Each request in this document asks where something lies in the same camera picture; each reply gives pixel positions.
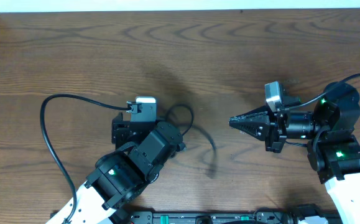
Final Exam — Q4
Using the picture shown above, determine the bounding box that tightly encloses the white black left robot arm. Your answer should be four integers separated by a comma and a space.
48, 97, 185, 224

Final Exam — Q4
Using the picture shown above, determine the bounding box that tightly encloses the black cable bundle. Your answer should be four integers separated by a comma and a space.
165, 103, 218, 156

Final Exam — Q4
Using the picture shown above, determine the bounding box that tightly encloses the black left camera cable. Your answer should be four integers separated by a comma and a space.
39, 93, 140, 224

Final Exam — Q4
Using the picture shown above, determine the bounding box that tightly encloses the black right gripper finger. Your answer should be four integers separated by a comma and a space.
229, 106, 270, 122
229, 120, 270, 141

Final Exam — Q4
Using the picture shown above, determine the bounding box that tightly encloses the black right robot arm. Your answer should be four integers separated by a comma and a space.
229, 82, 360, 223

